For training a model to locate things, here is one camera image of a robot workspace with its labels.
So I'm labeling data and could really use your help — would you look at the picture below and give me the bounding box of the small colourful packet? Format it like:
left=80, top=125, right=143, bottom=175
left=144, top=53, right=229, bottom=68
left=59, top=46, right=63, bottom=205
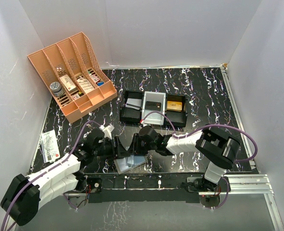
left=87, top=69, right=101, bottom=84

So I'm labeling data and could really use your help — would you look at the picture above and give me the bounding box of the white patterned paper sheet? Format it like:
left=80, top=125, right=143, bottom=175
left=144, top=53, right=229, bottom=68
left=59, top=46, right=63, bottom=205
left=40, top=130, right=60, bottom=163

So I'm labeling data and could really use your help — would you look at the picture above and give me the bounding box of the round patterned tin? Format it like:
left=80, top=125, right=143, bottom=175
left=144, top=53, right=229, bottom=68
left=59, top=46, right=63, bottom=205
left=49, top=81, right=64, bottom=97

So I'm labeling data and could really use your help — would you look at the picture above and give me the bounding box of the black left card tray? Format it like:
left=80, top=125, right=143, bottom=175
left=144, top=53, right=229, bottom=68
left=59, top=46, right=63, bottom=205
left=120, top=90, right=144, bottom=124

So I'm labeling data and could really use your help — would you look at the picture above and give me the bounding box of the blue small object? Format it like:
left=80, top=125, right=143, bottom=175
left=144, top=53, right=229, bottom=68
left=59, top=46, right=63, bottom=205
left=96, top=81, right=105, bottom=86

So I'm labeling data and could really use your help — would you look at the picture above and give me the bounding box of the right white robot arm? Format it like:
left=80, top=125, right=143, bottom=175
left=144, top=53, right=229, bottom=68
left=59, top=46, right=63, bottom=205
left=128, top=126, right=241, bottom=192

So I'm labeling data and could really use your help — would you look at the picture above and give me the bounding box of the gold credit card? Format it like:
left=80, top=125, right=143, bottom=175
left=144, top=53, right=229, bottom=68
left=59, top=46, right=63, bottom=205
left=167, top=101, right=183, bottom=112

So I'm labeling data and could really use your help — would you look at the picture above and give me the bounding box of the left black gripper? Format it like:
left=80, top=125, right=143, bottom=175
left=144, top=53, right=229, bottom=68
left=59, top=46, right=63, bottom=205
left=93, top=136, right=130, bottom=160

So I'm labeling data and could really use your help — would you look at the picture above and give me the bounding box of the black card tray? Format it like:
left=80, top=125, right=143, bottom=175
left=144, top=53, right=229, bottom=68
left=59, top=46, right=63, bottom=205
left=165, top=94, right=188, bottom=128
left=120, top=90, right=144, bottom=124

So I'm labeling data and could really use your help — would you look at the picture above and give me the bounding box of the white middle card tray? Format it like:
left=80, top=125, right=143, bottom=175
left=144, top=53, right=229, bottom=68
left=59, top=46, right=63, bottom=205
left=141, top=91, right=166, bottom=126

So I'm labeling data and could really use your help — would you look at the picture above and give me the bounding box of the orange plastic file organizer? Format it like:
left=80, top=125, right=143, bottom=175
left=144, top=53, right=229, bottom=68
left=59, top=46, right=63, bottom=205
left=28, top=32, right=117, bottom=123

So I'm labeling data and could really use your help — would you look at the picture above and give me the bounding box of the grey leather card holder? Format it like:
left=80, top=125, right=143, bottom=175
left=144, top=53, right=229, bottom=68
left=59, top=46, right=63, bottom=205
left=114, top=155, right=147, bottom=174

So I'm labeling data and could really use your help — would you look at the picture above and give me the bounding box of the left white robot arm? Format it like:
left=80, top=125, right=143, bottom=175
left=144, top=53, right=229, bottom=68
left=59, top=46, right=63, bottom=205
left=0, top=125, right=115, bottom=231

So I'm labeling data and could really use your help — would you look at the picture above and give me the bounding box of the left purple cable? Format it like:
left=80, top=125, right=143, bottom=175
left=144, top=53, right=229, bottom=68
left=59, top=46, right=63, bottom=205
left=2, top=121, right=104, bottom=231

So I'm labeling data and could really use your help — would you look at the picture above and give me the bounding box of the white label card stack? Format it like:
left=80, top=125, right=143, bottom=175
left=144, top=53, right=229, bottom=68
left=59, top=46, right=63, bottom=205
left=75, top=75, right=95, bottom=94

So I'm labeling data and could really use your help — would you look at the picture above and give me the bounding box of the silver credit card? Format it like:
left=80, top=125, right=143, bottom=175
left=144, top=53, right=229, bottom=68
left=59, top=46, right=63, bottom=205
left=125, top=98, right=142, bottom=110

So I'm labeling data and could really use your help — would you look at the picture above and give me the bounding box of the white red box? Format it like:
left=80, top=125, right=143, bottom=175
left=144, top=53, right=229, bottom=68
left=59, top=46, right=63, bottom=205
left=60, top=75, right=77, bottom=92

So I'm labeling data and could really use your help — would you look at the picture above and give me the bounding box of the black right card tray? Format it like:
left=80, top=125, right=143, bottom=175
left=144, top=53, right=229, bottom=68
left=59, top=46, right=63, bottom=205
left=165, top=94, right=188, bottom=128

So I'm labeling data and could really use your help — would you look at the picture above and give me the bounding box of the white striped credit card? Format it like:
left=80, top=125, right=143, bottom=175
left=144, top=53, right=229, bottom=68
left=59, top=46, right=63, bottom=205
left=125, top=155, right=135, bottom=167

